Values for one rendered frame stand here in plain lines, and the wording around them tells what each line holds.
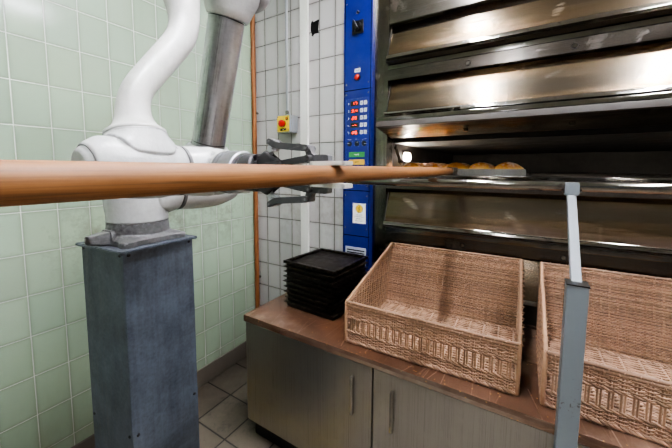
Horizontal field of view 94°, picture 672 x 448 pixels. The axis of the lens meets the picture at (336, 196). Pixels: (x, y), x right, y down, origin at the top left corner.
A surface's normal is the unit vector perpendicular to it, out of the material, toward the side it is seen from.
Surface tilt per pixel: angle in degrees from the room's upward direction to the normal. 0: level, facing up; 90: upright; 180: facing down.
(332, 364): 90
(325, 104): 90
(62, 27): 90
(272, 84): 90
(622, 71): 70
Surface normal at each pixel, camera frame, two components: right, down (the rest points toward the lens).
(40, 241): 0.85, 0.05
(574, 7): -0.49, -0.27
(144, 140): 0.75, -0.36
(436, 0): -0.52, 0.07
